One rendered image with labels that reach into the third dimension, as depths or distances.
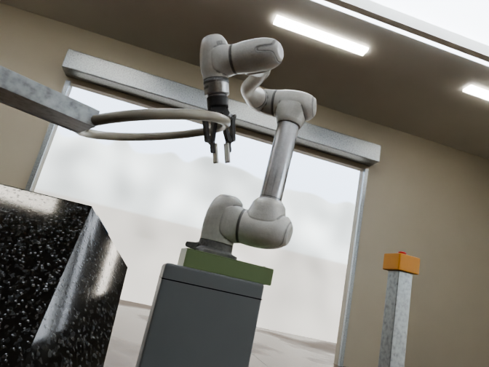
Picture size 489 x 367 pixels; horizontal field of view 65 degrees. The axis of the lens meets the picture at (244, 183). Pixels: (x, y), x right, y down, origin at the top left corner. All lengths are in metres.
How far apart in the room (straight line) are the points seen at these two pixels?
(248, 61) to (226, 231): 0.71
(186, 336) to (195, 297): 0.14
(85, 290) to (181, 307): 0.94
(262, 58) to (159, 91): 4.61
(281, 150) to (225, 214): 0.38
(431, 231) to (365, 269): 1.44
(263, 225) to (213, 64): 0.67
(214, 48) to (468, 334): 6.89
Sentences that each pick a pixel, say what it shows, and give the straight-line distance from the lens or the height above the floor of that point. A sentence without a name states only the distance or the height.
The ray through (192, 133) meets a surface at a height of 1.28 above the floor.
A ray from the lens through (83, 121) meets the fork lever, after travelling 1.12.
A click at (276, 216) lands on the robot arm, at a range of 1.61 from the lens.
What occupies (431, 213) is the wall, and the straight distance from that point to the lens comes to 7.37.
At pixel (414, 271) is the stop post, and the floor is 1.01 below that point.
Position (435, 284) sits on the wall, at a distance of 7.26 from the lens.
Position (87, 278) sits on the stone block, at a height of 0.73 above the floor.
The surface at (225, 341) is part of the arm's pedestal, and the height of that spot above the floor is 0.56.
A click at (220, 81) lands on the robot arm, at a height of 1.42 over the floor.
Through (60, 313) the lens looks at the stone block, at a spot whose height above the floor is 0.69.
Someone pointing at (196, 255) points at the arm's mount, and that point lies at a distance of 1.54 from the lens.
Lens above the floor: 0.76
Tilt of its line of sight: 15 degrees up
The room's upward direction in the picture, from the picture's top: 12 degrees clockwise
